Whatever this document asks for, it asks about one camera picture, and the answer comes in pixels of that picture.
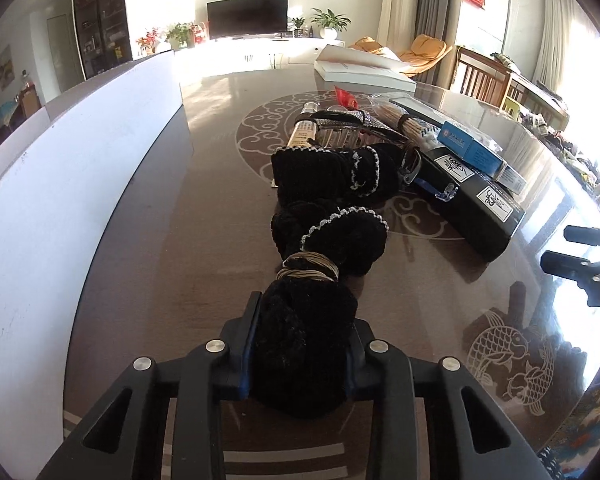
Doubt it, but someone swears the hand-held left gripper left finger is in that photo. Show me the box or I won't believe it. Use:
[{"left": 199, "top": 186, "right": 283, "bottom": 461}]
[{"left": 37, "top": 290, "right": 264, "bottom": 480}]

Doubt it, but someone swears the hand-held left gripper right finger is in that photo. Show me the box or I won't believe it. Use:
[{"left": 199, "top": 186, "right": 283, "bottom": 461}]
[{"left": 343, "top": 321, "right": 552, "bottom": 480}]

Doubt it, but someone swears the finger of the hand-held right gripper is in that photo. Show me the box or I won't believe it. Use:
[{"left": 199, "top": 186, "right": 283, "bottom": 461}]
[
  {"left": 540, "top": 249, "right": 600, "bottom": 291},
  {"left": 563, "top": 225, "right": 600, "bottom": 250}
]

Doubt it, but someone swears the black knit scarf silver trim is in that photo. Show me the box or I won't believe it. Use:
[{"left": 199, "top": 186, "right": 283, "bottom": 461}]
[{"left": 250, "top": 144, "right": 407, "bottom": 419}]

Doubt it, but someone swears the beige cord tie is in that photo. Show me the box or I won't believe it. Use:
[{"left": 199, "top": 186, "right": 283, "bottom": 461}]
[{"left": 275, "top": 253, "right": 341, "bottom": 282}]

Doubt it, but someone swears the small white box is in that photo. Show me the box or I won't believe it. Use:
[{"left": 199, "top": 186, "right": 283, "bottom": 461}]
[{"left": 494, "top": 164, "right": 527, "bottom": 194}]

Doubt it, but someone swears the black box with white labels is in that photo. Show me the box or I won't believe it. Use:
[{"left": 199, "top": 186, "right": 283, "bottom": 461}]
[{"left": 414, "top": 146, "right": 527, "bottom": 264}]

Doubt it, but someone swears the cluttered wooden sideboard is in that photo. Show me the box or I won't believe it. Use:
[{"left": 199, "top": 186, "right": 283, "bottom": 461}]
[{"left": 500, "top": 67, "right": 600, "bottom": 223}]

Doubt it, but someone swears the patterned colourful cloth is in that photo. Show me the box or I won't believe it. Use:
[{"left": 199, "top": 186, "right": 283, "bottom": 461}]
[{"left": 537, "top": 394, "right": 600, "bottom": 480}]

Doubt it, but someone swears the blue cardboard box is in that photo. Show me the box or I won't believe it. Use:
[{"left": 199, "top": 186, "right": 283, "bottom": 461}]
[{"left": 436, "top": 120, "right": 507, "bottom": 179}]

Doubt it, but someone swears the grey package in plastic bag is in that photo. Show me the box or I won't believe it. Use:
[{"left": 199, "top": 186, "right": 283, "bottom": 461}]
[{"left": 390, "top": 96, "right": 519, "bottom": 134}]

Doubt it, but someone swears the bag of cotton balls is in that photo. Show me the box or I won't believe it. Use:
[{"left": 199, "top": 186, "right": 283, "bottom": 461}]
[{"left": 375, "top": 104, "right": 441, "bottom": 145}]

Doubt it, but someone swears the wooden chair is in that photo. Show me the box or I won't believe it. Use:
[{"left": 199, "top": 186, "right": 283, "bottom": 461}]
[{"left": 454, "top": 46, "right": 514, "bottom": 107}]

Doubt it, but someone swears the sheer white window curtain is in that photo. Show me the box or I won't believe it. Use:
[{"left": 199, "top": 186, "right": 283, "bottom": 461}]
[{"left": 532, "top": 0, "right": 582, "bottom": 92}]

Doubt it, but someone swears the small clear capped bottle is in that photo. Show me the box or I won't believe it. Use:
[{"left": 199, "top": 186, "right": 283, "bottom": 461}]
[{"left": 287, "top": 102, "right": 322, "bottom": 152}]

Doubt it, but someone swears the orange lounge chair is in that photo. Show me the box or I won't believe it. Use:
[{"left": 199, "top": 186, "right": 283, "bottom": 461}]
[{"left": 350, "top": 34, "right": 454, "bottom": 80}]

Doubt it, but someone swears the white board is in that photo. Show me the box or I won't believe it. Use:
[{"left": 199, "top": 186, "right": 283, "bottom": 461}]
[{"left": 0, "top": 50, "right": 184, "bottom": 461}]

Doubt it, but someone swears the red packet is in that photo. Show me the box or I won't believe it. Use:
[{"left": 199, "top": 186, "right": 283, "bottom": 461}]
[{"left": 333, "top": 86, "right": 360, "bottom": 111}]

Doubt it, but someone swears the grey curtain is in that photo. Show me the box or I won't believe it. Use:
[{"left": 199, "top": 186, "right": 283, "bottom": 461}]
[{"left": 414, "top": 0, "right": 454, "bottom": 57}]

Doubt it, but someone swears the white cardboard box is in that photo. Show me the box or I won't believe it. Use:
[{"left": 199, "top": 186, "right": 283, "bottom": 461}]
[{"left": 313, "top": 44, "right": 417, "bottom": 94}]

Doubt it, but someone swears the white television cabinet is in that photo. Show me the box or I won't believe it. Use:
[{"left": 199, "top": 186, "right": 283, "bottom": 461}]
[{"left": 174, "top": 35, "right": 332, "bottom": 80}]

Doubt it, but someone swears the potted plant in white pot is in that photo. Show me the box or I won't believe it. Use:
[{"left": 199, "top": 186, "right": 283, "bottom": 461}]
[{"left": 310, "top": 8, "right": 352, "bottom": 40}]

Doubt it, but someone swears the leafy green potted plant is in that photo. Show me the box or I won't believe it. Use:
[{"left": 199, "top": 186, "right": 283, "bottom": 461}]
[{"left": 165, "top": 22, "right": 196, "bottom": 51}]

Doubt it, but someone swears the red flower arrangement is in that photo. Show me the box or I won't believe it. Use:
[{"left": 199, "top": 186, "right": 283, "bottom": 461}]
[{"left": 135, "top": 27, "right": 162, "bottom": 57}]

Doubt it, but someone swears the chair with blue cloth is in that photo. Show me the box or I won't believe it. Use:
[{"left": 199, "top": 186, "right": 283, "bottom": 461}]
[{"left": 0, "top": 84, "right": 43, "bottom": 133}]

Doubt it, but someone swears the black television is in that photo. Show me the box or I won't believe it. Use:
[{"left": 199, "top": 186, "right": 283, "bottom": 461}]
[{"left": 206, "top": 0, "right": 289, "bottom": 40}]

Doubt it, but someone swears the white door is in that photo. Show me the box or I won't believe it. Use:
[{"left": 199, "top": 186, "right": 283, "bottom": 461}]
[{"left": 46, "top": 13, "right": 84, "bottom": 102}]

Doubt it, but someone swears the dark display cabinet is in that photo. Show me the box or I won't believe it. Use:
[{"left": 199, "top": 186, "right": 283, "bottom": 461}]
[{"left": 72, "top": 0, "right": 134, "bottom": 80}]

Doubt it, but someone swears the rhinestone studded strap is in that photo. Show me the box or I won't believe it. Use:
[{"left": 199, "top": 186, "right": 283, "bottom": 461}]
[{"left": 311, "top": 109, "right": 407, "bottom": 142}]

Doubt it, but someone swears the framed wall picture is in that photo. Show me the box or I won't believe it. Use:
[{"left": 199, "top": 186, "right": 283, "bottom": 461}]
[{"left": 0, "top": 45, "right": 14, "bottom": 92}]

